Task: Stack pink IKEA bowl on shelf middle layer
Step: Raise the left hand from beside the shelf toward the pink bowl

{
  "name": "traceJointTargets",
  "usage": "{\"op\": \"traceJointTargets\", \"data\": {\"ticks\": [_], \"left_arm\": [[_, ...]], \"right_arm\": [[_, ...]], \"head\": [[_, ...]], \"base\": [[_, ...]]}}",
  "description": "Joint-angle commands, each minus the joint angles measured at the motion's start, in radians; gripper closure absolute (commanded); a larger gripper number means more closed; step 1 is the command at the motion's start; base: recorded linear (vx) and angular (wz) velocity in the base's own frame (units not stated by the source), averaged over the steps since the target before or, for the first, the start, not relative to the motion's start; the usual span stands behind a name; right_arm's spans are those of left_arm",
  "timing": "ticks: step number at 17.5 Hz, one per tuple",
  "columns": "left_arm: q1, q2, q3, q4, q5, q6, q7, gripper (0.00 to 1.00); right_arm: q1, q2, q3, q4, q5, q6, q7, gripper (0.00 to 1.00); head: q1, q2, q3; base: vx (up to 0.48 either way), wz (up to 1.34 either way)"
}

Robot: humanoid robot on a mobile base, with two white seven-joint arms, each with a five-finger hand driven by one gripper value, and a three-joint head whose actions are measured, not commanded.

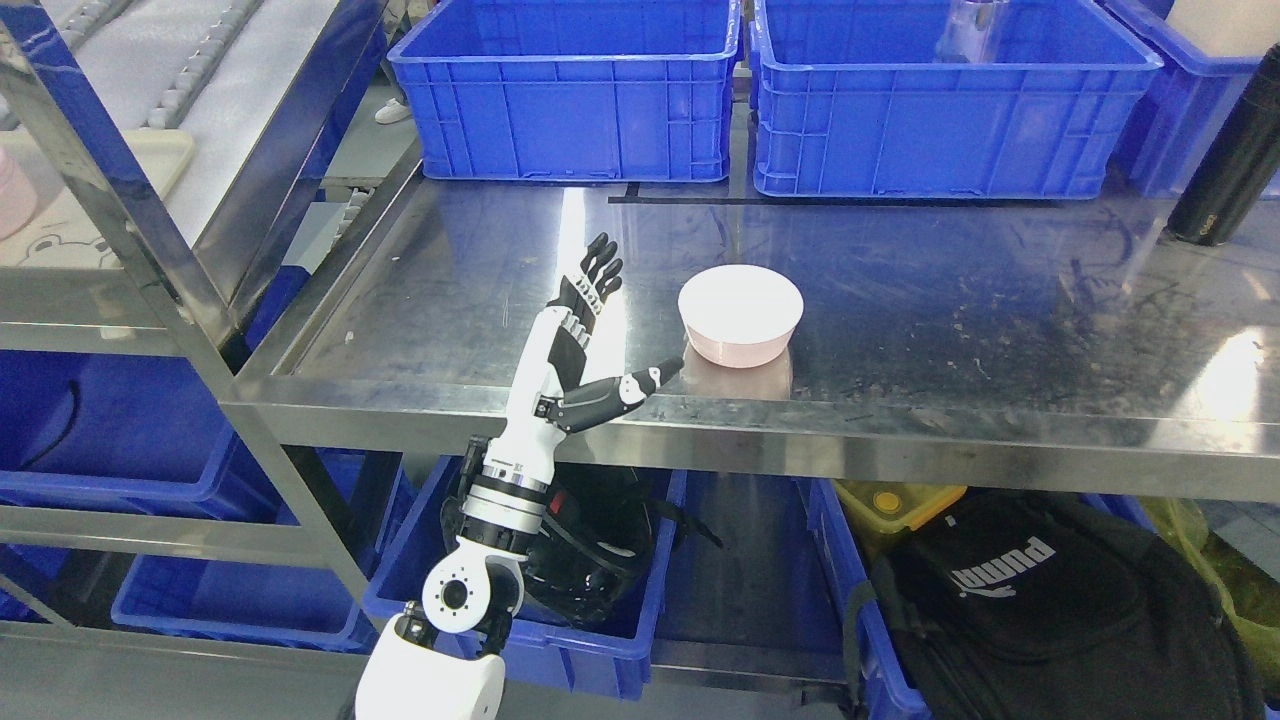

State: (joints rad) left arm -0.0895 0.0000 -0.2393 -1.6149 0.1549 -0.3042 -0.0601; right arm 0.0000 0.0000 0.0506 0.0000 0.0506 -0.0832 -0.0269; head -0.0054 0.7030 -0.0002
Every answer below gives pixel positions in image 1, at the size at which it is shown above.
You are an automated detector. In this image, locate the blue crate left shelf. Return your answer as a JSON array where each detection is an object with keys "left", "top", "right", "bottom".
[{"left": 1, "top": 350, "right": 282, "bottom": 521}]

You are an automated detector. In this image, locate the black motorcycle helmet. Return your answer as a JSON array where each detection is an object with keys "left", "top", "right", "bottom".
[{"left": 442, "top": 462, "right": 723, "bottom": 629}]

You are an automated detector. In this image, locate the blue crate top left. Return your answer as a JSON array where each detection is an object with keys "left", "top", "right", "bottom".
[{"left": 388, "top": 1, "right": 742, "bottom": 183}]

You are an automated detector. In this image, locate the blue crate top right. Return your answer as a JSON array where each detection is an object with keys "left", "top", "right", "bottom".
[{"left": 1101, "top": 1, "right": 1279, "bottom": 197}]

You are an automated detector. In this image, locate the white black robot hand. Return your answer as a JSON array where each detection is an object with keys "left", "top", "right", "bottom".
[{"left": 486, "top": 233, "right": 684, "bottom": 475}]

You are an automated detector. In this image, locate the stack of pink bowls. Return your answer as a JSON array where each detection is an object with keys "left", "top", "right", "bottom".
[{"left": 1, "top": 147, "right": 38, "bottom": 240}]

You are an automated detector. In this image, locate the black cylindrical bottle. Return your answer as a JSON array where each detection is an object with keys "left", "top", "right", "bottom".
[{"left": 1164, "top": 44, "right": 1279, "bottom": 246}]

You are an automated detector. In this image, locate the pink plastic bowl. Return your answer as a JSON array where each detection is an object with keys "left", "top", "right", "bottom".
[{"left": 677, "top": 264, "right": 805, "bottom": 369}]

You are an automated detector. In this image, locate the stainless steel shelf rack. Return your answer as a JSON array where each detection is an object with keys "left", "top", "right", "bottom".
[{"left": 0, "top": 0, "right": 442, "bottom": 651}]

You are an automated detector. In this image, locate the blue crate lower left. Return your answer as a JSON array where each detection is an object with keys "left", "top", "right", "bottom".
[{"left": 111, "top": 450, "right": 416, "bottom": 655}]

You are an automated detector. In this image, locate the cream bear print tray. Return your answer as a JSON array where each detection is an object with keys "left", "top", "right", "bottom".
[{"left": 1, "top": 129, "right": 196, "bottom": 270}]

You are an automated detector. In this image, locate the black puma backpack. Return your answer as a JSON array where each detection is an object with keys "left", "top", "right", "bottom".
[{"left": 844, "top": 489, "right": 1268, "bottom": 719}]

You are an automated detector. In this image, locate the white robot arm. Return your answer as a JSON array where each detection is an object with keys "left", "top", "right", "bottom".
[{"left": 353, "top": 436, "right": 556, "bottom": 719}]

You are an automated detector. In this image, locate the blue crate top middle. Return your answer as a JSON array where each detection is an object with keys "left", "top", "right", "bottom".
[{"left": 750, "top": 1, "right": 1162, "bottom": 201}]

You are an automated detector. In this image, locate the blue crate holding helmet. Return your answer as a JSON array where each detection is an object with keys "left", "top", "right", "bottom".
[{"left": 364, "top": 455, "right": 678, "bottom": 700}]

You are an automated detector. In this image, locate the yellow lidded container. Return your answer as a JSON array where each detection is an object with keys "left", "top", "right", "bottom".
[{"left": 832, "top": 479, "right": 968, "bottom": 560}]

